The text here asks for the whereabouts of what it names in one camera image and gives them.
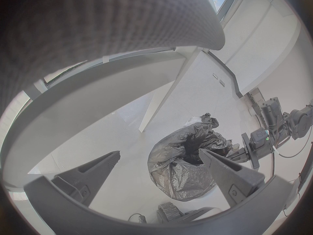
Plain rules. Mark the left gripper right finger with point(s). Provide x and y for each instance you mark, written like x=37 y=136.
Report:
x=234 y=180

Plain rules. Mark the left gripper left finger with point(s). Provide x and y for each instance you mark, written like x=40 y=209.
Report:
x=83 y=185

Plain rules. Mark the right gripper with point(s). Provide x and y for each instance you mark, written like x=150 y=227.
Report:
x=251 y=158

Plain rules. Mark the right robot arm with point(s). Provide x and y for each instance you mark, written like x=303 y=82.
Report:
x=302 y=123

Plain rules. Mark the grey padded white-framed chair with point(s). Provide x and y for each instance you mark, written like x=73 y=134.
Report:
x=97 y=21

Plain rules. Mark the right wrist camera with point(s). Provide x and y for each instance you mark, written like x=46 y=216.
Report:
x=260 y=138

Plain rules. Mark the white printed wrapper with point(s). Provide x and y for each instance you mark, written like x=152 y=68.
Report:
x=193 y=120

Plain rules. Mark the black plastic bag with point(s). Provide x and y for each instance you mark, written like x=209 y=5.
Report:
x=176 y=175

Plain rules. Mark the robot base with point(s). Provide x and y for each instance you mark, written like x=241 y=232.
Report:
x=171 y=212

